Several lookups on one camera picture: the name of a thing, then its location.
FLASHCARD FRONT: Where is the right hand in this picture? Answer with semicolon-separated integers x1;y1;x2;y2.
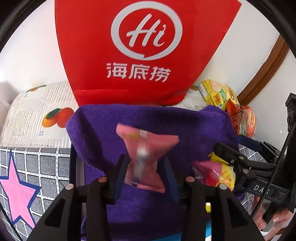
253;207;293;240

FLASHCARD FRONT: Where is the pink bow-shaped snack packet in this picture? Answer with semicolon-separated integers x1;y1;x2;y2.
116;123;179;193

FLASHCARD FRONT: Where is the purple towel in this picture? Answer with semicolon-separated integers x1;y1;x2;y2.
66;104;238;240

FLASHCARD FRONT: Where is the brown wooden door frame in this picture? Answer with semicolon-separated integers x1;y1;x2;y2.
238;35;290;106

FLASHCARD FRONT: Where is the orange chips bag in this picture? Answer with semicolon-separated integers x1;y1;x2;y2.
226;99;257;138

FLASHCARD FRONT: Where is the yellow chips bag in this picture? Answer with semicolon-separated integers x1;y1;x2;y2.
198;79;239;110

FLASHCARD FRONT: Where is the grey checkered bed sheet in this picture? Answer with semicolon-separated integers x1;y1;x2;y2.
0;143;266;241

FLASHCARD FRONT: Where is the pink yellow fries packet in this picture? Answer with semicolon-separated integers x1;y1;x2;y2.
192;152;236;191

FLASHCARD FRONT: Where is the red paper shopping bag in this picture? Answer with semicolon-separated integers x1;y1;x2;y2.
55;1;241;106

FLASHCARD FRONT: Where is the newspaper print fruit sheet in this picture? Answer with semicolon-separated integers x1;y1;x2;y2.
0;81;204;149

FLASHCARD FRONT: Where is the pink star mat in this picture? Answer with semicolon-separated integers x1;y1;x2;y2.
1;152;41;228

